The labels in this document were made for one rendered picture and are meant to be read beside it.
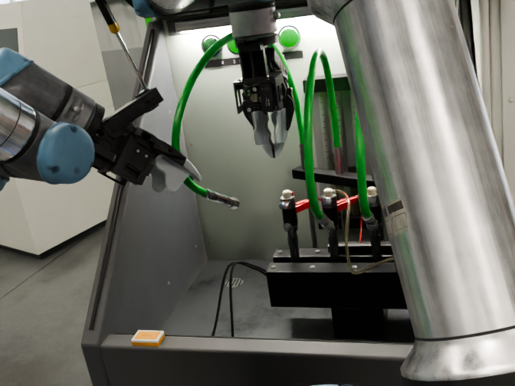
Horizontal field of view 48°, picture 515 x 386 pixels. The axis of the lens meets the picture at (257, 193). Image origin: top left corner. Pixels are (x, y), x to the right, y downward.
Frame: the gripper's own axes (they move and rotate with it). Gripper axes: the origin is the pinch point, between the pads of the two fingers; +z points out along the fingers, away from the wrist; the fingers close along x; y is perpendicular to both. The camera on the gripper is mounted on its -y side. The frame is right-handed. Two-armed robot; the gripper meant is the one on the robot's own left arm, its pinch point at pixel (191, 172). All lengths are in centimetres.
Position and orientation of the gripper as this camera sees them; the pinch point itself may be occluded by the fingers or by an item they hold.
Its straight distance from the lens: 100.8
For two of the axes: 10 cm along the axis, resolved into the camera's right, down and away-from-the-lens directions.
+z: 7.2, 4.6, 5.1
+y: -3.6, 8.9, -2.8
